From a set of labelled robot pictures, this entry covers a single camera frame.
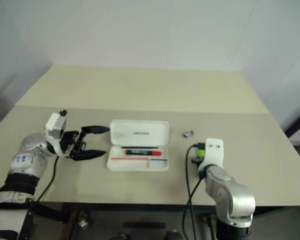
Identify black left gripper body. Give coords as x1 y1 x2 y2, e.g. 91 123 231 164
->
59 129 88 160

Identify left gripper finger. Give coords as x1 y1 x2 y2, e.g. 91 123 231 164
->
73 149 108 161
79 124 110 137

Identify white pencil case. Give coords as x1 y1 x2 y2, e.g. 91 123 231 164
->
105 119 170 173

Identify red marker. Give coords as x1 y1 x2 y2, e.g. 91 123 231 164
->
124 148 162 157

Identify small metal fitting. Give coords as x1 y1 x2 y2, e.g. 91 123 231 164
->
76 212 90 230

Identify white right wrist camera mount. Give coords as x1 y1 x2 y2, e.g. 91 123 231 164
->
198 137 225 174

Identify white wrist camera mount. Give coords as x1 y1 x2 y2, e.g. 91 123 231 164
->
44 108 69 158
198 137 225 174

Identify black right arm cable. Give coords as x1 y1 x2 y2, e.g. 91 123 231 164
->
182 141 206 240

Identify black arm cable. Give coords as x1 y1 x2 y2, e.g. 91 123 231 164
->
37 155 61 202
182 141 206 240

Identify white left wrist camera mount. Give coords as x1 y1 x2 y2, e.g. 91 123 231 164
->
44 108 69 158

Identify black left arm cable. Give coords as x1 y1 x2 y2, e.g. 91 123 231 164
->
37 155 61 202

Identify black metal frame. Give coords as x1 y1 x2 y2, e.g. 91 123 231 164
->
284 98 300 174

